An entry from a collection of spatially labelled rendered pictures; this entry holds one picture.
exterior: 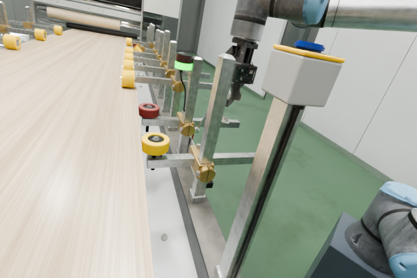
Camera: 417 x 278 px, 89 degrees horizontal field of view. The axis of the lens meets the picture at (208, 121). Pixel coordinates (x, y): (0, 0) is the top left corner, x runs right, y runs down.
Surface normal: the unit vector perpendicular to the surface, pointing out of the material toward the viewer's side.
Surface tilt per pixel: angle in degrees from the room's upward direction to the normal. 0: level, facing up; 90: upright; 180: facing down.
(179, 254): 0
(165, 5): 90
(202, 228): 0
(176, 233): 0
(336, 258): 90
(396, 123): 90
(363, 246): 70
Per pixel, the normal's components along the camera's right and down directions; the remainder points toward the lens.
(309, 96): 0.31, 0.44
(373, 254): -0.64, -0.18
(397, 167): -0.93, -0.04
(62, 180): 0.19, -0.90
